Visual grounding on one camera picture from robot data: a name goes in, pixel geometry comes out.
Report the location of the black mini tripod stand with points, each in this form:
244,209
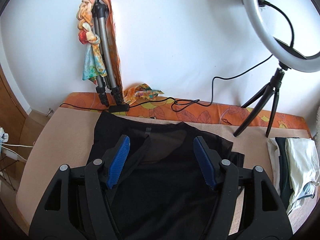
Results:
263,95

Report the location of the silver folded tripod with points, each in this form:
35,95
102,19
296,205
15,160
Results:
100,13

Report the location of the orange floral bed sheet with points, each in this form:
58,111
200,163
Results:
214,114

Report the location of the stack of folded clothes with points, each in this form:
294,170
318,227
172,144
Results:
295,170

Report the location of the beige towel mat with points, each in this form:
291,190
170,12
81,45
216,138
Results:
67,138

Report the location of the black gooseneck phone holder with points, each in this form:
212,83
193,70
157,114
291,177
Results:
280,27

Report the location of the black sheer garment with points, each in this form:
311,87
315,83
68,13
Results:
161,192

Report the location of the white ring light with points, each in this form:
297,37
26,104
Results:
309,65

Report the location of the wooden door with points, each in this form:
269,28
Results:
12,119

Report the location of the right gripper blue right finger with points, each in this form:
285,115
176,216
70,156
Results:
209,162

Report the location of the black inline cable controller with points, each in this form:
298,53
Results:
119,108

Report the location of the colourful silk scarf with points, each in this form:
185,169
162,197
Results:
93,61

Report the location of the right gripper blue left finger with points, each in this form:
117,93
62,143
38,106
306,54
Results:
114,160

